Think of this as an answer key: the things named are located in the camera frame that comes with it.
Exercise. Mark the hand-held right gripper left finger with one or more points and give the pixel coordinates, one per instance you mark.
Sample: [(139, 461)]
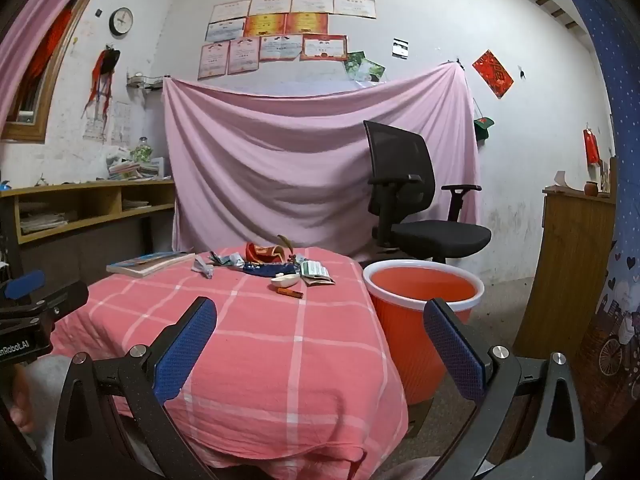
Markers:
[(185, 352)]

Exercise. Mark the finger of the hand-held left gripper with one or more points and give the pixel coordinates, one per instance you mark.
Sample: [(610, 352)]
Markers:
[(60, 297), (22, 283)]

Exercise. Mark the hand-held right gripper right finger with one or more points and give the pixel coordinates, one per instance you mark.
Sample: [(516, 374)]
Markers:
[(455, 355)]

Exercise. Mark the orange plastic bucket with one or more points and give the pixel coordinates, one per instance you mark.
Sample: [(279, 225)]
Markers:
[(400, 340)]

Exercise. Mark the green silver wrapper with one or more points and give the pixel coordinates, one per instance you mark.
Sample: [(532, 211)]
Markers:
[(227, 259)]

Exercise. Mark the blue snack wrapper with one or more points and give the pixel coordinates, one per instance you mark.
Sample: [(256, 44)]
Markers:
[(260, 270)]

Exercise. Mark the small orange stick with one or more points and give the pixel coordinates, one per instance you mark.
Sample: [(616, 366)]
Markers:
[(290, 293)]

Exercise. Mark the round wooden plate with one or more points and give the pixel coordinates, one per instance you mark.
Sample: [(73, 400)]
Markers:
[(285, 279)]

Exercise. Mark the red snack wrapper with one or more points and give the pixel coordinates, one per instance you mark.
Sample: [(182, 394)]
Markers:
[(260, 252)]

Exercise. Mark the brown curved peel strip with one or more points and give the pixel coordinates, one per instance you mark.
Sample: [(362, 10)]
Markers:
[(286, 244)]

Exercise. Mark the white green packet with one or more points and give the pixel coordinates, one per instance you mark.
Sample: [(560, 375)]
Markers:
[(315, 270)]

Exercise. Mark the person's left hand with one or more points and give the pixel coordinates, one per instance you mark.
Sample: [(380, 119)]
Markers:
[(21, 402)]

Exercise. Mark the person's grey clothing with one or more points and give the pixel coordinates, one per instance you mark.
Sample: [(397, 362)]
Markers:
[(50, 377)]

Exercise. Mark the papers in shelf cubby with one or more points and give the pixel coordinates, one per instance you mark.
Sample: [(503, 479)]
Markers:
[(42, 221)]

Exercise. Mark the pink checked tablecloth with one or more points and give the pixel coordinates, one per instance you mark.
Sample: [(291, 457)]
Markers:
[(260, 340)]

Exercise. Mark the cardboard box under bucket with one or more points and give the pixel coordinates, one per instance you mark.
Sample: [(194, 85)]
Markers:
[(415, 420)]

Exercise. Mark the blue cover picture book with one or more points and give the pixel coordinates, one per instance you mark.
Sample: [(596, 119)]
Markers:
[(147, 262)]

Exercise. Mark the wooden desk shelf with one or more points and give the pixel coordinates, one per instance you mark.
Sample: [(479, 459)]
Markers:
[(95, 195)]

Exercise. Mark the black office chair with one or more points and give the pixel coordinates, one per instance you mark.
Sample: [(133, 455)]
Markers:
[(425, 235)]

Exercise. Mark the wooden cabinet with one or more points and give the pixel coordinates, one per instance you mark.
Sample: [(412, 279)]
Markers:
[(575, 270)]

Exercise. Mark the stack of books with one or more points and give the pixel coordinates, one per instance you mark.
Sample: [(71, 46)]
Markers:
[(132, 169)]

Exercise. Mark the glass jar green contents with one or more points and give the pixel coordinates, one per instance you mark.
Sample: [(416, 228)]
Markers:
[(141, 151)]

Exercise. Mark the curled white paper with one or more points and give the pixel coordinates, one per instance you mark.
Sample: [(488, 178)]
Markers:
[(560, 180)]

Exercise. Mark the pink hanging sheet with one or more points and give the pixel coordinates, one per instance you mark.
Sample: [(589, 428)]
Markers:
[(280, 160)]

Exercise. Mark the small brown pot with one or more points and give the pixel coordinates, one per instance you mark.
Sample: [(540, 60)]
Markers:
[(590, 188)]

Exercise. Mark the green red hanging pouch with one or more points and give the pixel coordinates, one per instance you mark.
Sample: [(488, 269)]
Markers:
[(482, 126)]

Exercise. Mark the wooden framed picture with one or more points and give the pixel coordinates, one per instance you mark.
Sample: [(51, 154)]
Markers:
[(606, 175)]

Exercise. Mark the red window decoration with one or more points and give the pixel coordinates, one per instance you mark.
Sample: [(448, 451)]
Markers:
[(50, 45)]

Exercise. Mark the red hanging charm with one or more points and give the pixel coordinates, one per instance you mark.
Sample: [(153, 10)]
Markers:
[(591, 146)]

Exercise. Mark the pink window curtain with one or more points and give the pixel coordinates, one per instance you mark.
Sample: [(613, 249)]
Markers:
[(30, 25)]

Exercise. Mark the blue patterned curtain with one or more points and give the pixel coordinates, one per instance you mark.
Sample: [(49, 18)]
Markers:
[(620, 110)]

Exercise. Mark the green photo prints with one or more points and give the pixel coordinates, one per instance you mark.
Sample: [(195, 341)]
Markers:
[(367, 67)]

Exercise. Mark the wooden window frame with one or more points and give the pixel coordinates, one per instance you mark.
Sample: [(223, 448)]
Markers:
[(22, 132)]

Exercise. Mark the faded wall calendar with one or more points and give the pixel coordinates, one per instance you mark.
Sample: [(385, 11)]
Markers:
[(95, 125)]

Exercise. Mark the red tassel wall decoration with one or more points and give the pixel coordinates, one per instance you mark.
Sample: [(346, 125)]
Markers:
[(103, 77)]

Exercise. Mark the small wall shelf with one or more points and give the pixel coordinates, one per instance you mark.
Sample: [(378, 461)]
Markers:
[(142, 81)]

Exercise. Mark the round wall clock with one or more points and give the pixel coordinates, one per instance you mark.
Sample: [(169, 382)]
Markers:
[(121, 21)]

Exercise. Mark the red diamond wall paper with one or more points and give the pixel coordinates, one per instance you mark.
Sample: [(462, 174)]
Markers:
[(492, 73)]

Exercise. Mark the black white wall card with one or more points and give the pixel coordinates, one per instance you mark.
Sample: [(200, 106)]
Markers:
[(400, 48)]

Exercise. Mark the group of wall certificates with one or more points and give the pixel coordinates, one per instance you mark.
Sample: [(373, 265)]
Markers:
[(280, 35)]

